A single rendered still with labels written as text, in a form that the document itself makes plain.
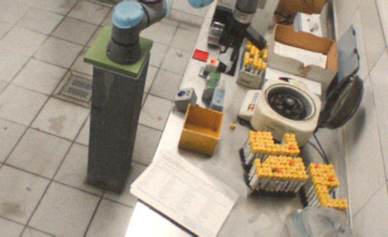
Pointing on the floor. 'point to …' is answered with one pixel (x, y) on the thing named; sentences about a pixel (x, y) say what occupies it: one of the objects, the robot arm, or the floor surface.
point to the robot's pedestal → (113, 125)
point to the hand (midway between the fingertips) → (232, 62)
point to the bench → (251, 202)
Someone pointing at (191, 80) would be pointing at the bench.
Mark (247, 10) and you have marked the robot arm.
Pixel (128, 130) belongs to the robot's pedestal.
